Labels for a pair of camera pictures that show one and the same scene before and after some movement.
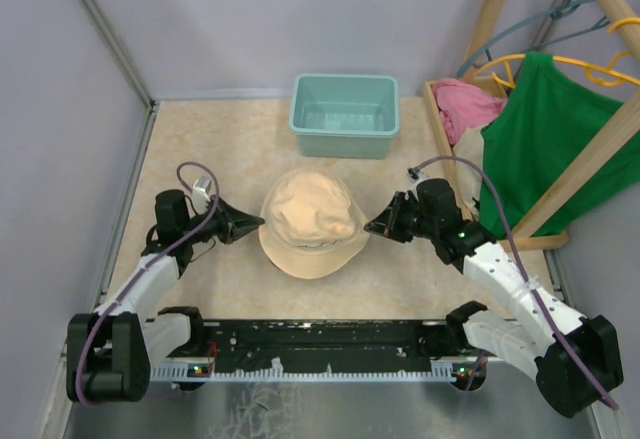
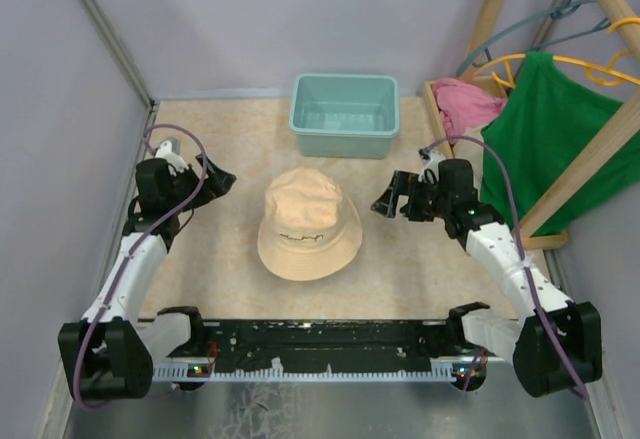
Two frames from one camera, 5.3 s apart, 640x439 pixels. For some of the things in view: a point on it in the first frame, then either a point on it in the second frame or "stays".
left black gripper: [233, 224] to [218, 182]
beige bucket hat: [314, 227] stays
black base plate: [327, 342] stays
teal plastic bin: [344, 116] stays
